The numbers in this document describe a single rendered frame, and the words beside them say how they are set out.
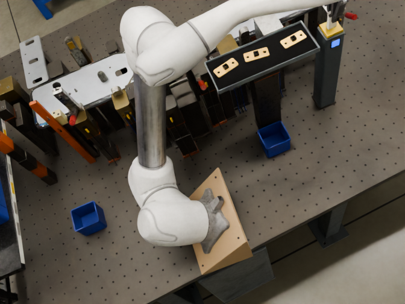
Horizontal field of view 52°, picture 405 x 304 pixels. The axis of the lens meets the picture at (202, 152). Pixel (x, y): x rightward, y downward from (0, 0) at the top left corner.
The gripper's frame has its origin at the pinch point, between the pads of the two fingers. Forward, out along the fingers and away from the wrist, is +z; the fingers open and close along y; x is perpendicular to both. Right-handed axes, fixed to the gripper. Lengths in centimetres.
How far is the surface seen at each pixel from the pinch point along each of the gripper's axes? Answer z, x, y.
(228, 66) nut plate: 1.5, 37.5, 0.7
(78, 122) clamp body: 13, 96, 14
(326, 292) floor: 119, 29, -65
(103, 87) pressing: 18, 84, 30
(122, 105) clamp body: 11, 78, 12
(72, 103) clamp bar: 6, 95, 18
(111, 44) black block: 19, 76, 51
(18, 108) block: 18, 121, 38
